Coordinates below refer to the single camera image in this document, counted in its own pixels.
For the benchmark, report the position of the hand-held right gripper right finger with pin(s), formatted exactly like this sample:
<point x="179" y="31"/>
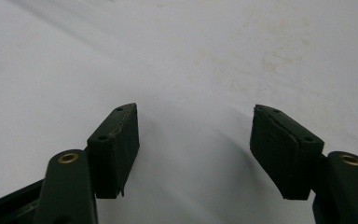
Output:
<point x="279" y="152"/>

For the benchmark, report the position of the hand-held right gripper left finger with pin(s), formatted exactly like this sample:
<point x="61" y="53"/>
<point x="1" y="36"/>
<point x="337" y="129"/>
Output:
<point x="113" y="155"/>

